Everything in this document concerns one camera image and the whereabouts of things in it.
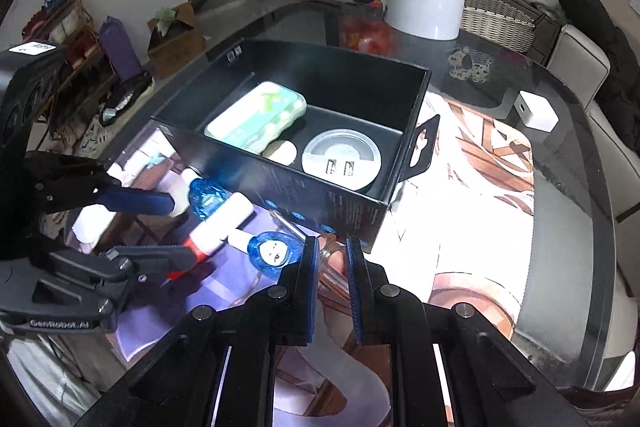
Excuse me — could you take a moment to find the clear glass perfume vial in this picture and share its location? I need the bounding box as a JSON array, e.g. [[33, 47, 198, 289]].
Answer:
[[269, 209, 352, 293]]

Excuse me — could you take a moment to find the white tube red cap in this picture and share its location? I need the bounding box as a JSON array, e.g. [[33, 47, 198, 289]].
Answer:
[[163, 193, 254, 263]]

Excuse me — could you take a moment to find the blue bottle with face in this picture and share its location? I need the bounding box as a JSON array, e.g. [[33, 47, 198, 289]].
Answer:
[[227, 230, 304, 281]]

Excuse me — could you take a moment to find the blue bottle near box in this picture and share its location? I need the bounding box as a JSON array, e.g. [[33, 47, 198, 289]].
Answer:
[[180, 168, 231, 221]]

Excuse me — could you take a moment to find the anime print desk mat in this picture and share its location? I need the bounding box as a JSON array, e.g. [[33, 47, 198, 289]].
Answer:
[[113, 93, 535, 426]]

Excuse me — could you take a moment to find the wooden shoe rack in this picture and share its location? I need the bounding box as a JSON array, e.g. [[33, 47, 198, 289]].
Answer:
[[22, 0, 118, 141]]

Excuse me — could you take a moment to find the round white tin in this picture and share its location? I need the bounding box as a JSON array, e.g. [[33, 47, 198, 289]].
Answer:
[[302, 129, 382, 191]]

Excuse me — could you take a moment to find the purple bag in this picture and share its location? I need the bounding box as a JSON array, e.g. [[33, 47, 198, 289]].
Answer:
[[99, 16, 142, 80]]

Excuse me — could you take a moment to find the small white round container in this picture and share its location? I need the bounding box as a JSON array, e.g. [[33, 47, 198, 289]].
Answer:
[[262, 140, 297, 166]]

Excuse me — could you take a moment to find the black cardboard box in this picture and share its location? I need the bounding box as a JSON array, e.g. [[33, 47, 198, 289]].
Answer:
[[155, 40, 438, 251]]

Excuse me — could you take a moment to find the brown cardboard box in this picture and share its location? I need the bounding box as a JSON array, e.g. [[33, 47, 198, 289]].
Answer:
[[146, 2, 206, 79]]

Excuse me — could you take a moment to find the green tissue pack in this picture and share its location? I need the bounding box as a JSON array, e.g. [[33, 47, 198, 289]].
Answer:
[[203, 81, 307, 155]]

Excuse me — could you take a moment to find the white power adapter cube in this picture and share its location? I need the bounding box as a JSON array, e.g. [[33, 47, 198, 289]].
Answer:
[[514, 91, 559, 133]]

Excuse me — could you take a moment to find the woven wicker basket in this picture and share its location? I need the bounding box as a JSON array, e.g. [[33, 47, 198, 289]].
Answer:
[[460, 0, 535, 54]]

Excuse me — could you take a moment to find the white sofa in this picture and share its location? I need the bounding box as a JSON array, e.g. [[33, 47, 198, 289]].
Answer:
[[544, 24, 640, 223]]

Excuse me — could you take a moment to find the black jacket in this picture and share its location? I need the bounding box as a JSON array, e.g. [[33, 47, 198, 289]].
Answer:
[[559, 0, 639, 148]]

